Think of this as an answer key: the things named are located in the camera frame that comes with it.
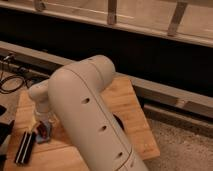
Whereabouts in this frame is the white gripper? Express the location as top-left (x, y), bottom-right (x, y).
top-left (32, 101), bottom-right (54, 135)

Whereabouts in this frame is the black white striped block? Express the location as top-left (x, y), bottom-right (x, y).
top-left (14, 132), bottom-right (36, 165)

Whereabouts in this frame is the wooden board table top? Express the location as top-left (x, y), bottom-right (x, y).
top-left (3, 77), bottom-right (160, 171)

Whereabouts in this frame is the black coiled cable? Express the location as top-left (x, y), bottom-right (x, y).
top-left (0, 63), bottom-right (29, 95)

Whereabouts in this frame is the black ceramic bowl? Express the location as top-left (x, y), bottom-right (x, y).
top-left (113, 115), bottom-right (124, 131)

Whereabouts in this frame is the blue object on floor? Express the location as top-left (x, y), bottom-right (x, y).
top-left (27, 77), bottom-right (44, 87)

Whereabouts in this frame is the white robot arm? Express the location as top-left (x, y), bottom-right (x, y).
top-left (29, 55), bottom-right (148, 171)

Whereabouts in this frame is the red pepper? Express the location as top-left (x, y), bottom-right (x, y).
top-left (37, 123), bottom-right (48, 138)

